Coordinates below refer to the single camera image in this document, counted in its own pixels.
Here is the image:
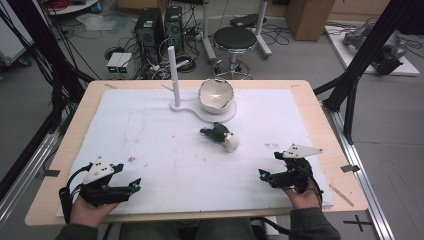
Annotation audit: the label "right hand-held gripper cable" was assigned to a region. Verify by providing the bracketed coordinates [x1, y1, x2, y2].
[299, 166, 324, 209]

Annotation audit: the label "black tape cross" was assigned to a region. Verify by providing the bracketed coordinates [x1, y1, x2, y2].
[343, 214, 373, 233]

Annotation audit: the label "round white table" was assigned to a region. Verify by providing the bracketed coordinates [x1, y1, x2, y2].
[46, 0, 101, 16]

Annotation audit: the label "white floor platform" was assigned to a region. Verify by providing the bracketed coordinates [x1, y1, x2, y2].
[324, 24, 421, 77]

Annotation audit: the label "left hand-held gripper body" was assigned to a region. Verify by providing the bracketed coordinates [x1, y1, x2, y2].
[79, 155, 133, 207]

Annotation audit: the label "white eggshell bowl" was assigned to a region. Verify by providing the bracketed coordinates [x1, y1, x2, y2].
[198, 77, 235, 114]

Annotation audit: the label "grey device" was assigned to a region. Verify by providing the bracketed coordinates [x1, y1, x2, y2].
[343, 23, 374, 48]

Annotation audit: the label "black round stool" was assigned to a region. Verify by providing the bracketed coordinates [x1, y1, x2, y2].
[212, 26, 258, 80]

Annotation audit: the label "left hand-held gripper cable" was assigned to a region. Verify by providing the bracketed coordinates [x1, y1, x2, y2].
[59, 162, 93, 225]

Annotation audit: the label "black cable under table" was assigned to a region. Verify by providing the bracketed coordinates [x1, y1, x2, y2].
[251, 217, 291, 236]

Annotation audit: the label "white foam mat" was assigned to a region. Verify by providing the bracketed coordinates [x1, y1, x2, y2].
[56, 88, 334, 218]

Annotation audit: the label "black device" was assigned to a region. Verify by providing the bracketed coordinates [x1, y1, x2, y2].
[371, 31, 409, 76]

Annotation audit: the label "black metal frame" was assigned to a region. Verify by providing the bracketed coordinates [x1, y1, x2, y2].
[313, 0, 424, 145]
[0, 0, 96, 201]

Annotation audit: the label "black computer tower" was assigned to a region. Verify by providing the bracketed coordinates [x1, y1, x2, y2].
[164, 5, 184, 54]
[134, 7, 166, 64]

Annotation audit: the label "aluminium rail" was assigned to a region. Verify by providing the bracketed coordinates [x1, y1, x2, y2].
[0, 133, 61, 228]
[321, 101, 396, 240]

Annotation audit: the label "person's left hand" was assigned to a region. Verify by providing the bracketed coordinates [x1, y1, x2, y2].
[69, 194, 119, 229]

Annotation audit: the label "dark figurine with white base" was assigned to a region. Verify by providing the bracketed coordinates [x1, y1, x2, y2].
[199, 122, 241, 154]

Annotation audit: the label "clear plastic sheet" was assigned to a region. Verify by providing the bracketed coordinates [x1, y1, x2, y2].
[76, 13, 131, 33]

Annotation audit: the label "white power supply box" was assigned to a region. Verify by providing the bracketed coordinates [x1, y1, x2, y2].
[116, 53, 133, 74]
[106, 52, 125, 74]

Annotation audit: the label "thin wooden stick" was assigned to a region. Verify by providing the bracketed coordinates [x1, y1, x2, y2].
[329, 184, 355, 208]

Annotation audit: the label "white table leg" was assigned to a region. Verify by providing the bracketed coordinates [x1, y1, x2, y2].
[254, 0, 273, 59]
[201, 0, 218, 64]

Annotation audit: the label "person's legs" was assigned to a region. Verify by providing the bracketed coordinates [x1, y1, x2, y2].
[118, 218, 258, 240]

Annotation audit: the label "hand-held gripper cable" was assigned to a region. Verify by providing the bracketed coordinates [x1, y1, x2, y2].
[59, 162, 93, 225]
[299, 166, 324, 209]

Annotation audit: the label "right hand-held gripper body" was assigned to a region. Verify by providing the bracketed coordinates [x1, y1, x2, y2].
[268, 143, 324, 195]

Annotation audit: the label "white stand with post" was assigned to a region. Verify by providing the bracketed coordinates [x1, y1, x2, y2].
[161, 45, 238, 124]

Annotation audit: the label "brown cardboard box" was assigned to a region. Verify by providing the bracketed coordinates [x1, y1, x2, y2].
[285, 0, 336, 42]

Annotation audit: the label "person's right hand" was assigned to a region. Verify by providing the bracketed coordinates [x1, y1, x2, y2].
[281, 184, 322, 210]

